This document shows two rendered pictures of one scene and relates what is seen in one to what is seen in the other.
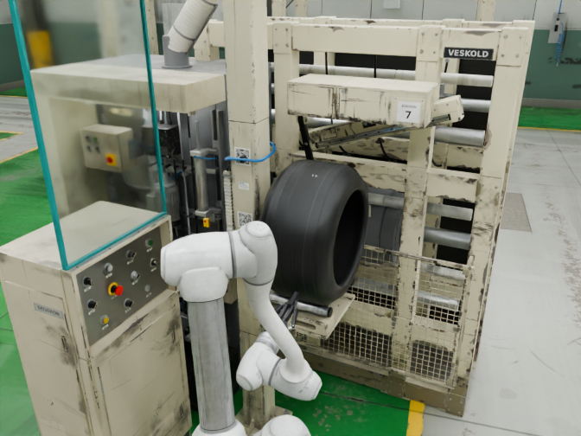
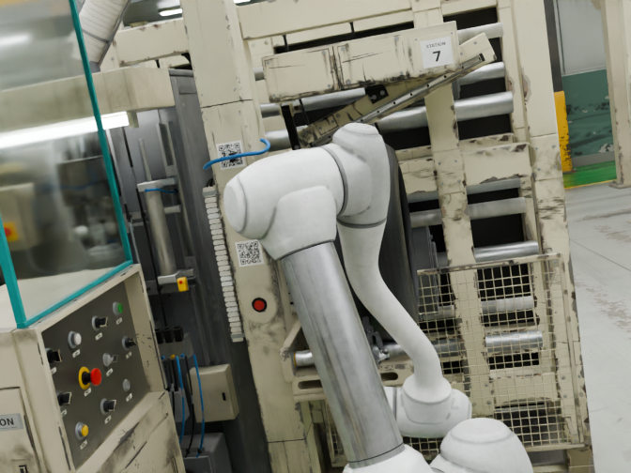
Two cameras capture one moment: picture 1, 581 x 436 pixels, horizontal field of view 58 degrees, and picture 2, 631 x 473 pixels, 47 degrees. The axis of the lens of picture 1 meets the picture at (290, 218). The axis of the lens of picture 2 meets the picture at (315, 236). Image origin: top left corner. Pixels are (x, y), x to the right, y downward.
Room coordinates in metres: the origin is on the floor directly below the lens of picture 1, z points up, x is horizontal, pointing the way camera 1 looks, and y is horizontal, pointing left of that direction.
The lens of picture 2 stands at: (0.05, 0.55, 1.61)
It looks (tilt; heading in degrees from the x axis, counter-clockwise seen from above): 10 degrees down; 345
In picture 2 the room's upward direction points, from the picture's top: 10 degrees counter-clockwise
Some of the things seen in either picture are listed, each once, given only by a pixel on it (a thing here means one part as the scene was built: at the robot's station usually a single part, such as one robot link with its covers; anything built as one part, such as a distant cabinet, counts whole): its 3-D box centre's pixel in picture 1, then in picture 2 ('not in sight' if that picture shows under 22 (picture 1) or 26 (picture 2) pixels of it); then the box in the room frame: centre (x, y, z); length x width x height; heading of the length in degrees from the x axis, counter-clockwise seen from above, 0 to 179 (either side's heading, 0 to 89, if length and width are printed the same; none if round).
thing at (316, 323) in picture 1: (292, 315); (354, 374); (1.96, -0.01, 0.84); 0.36 x 0.09 x 0.06; 64
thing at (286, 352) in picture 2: not in sight; (299, 343); (2.16, 0.09, 0.90); 0.40 x 0.03 x 0.10; 154
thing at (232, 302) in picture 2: (233, 220); (226, 264); (2.18, 0.26, 1.19); 0.05 x 0.04 x 0.48; 154
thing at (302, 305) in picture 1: (293, 302); (352, 353); (1.95, -0.01, 0.90); 0.35 x 0.05 x 0.05; 64
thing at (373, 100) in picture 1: (361, 99); (363, 64); (2.29, -0.31, 1.71); 0.61 x 0.25 x 0.15; 64
